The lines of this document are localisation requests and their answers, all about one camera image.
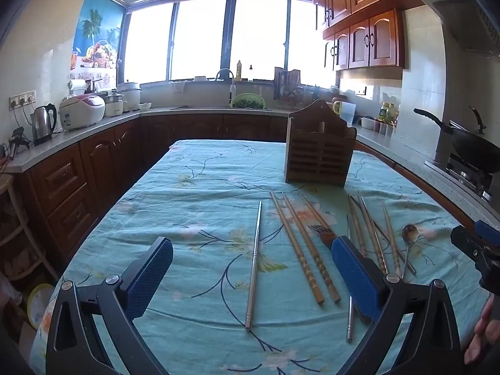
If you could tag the gas stove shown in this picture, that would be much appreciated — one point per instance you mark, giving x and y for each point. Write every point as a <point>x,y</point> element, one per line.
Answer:
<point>465,175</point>

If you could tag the teal floral tablecloth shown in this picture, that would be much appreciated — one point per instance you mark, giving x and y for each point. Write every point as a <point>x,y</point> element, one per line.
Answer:
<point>195,203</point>

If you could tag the steel electric kettle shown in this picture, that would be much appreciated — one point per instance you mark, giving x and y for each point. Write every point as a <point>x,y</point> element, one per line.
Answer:
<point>43,123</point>

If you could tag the kitchen window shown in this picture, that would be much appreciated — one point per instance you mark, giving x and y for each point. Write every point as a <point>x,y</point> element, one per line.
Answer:
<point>203,39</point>

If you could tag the small dark bottle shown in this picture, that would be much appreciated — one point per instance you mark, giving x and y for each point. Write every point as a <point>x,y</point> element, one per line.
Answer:
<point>250,75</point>

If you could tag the small white lidded pot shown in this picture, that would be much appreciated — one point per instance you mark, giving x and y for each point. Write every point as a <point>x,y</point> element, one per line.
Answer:
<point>114,105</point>

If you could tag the white bowl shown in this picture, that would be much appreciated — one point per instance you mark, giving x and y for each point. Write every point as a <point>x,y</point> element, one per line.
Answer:
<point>144,106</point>

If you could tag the knife and dish rack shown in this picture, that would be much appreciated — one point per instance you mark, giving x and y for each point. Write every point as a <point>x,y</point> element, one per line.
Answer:
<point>287,84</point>

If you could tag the black hand tool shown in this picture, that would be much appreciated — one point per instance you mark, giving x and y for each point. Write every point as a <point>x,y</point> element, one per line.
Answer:
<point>18,138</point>

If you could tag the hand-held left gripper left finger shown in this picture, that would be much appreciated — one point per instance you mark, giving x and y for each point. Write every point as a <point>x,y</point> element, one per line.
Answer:
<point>152,273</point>

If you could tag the range hood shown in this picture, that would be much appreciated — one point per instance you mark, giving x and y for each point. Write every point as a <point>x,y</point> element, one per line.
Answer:
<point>461,11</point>

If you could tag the wooden cabinets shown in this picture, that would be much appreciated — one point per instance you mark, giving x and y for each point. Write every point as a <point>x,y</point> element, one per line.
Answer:
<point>97,164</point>
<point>371,35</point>

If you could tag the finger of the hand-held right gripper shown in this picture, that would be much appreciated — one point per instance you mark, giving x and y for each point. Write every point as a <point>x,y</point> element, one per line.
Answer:
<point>488,229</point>
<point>466,244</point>

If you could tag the metal spoon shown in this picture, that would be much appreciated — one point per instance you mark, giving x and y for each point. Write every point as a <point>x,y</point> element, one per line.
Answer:
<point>410,233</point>

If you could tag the wall socket strip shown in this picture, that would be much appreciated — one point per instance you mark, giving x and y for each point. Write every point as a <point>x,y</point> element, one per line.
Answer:
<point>22,98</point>

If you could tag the white container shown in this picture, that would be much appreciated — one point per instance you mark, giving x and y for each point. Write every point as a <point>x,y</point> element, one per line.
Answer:
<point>367,122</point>

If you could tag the chrome faucet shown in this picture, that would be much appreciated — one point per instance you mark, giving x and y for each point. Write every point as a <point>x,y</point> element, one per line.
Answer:
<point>231,86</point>

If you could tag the paper towel roll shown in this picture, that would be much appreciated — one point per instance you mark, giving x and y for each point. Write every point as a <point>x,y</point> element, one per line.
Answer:
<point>78,86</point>

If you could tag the large white cooker pot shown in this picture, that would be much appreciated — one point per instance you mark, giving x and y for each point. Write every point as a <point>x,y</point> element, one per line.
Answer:
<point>129,95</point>

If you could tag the wooden lower cabinets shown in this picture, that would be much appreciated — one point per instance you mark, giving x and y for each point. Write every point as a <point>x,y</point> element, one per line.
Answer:
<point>97,164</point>

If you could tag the wall poster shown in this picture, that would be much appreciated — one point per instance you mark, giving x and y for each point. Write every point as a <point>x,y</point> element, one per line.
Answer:
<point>97,35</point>

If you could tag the black wok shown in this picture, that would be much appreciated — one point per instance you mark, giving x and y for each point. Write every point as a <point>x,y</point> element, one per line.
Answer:
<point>472,144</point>

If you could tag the person's right hand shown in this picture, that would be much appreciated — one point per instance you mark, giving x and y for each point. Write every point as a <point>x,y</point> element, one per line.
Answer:
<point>486,332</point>

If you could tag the wooden utensil holder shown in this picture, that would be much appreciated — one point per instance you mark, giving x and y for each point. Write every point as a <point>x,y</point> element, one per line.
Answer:
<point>318,156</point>

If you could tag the yellow bottle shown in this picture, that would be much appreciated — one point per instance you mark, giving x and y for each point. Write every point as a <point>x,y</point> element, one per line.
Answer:
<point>238,72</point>

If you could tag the condiment bottles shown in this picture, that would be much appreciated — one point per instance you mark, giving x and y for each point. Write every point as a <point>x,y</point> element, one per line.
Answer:
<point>386,112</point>

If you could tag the yellow round plate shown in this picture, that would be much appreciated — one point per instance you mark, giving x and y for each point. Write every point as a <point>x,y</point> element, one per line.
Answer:
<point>39,304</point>

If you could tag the wooden side shelf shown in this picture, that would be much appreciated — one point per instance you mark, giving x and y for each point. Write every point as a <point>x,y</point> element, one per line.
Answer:
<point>15,234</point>

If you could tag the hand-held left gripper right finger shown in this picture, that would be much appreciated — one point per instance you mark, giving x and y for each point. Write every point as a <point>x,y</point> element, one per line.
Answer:
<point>351,269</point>

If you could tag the metal fork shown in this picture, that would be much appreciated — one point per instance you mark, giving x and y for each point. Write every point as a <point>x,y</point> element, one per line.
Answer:
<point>321,229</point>

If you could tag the green colander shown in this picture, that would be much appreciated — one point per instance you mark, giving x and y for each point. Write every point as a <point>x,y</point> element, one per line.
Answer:
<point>249,101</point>

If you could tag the metal chopstick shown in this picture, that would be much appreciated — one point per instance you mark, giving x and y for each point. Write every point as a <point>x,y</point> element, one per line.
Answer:
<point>254,265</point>
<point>350,320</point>
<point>409,266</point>

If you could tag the white pink rice cooker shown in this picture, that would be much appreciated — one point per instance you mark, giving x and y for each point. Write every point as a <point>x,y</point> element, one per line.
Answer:
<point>82,111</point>

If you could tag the wooden upper cabinets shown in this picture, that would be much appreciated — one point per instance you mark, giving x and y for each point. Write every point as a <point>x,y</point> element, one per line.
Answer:
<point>371,35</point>

